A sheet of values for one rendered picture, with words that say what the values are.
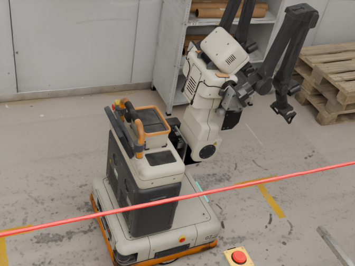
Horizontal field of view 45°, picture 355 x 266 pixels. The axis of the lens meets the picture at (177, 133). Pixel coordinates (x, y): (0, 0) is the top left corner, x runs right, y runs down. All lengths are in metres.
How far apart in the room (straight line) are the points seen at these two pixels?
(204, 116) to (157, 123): 0.26
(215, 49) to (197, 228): 1.08
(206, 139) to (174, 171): 0.30
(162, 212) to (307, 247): 1.18
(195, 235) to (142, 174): 0.67
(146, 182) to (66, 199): 1.03
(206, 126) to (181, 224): 0.64
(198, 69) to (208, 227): 0.99
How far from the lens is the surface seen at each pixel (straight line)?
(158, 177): 2.15
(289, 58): 2.12
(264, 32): 4.02
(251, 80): 2.10
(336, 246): 2.09
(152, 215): 2.37
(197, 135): 2.34
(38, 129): 3.62
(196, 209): 2.71
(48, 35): 3.65
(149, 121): 2.26
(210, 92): 2.11
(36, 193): 3.11
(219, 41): 2.15
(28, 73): 3.80
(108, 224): 2.58
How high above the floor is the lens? 2.28
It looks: 38 degrees down
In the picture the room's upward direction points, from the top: 11 degrees clockwise
